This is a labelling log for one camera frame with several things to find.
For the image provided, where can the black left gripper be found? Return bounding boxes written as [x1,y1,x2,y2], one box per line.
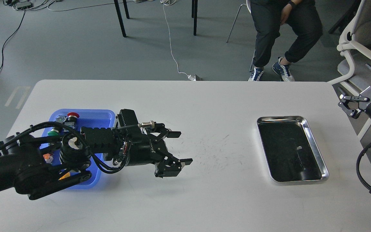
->
[121,123,193,178]

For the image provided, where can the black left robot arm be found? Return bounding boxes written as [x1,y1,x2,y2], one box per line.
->
[0,109,193,200]

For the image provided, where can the white office chair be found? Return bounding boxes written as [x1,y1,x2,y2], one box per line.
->
[329,0,371,95]

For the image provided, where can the blue plastic tray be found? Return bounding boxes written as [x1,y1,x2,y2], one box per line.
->
[49,109,115,190]

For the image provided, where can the silver metal tray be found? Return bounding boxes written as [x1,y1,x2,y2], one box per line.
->
[257,116,329,184]

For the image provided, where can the seated person in black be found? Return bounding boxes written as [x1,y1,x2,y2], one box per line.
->
[247,0,323,82]

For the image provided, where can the yellow mushroom push button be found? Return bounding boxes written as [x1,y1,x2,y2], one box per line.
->
[59,173,71,180]

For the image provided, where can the black table legs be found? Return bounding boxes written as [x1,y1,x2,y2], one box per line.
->
[114,0,199,37]

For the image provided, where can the metal chair leg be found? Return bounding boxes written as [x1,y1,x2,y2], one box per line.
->
[226,1,251,43]

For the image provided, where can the white power cable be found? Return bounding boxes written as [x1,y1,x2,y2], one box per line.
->
[162,0,203,81]

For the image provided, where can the red push button switch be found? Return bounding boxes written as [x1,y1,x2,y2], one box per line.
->
[56,112,80,129]

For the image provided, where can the green push button switch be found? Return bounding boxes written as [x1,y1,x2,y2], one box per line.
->
[47,127,62,136]

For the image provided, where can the green button orange block switch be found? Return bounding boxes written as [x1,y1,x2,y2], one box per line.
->
[43,154,53,164]

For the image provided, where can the black floor cable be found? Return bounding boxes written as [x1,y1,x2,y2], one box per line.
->
[0,10,27,119]

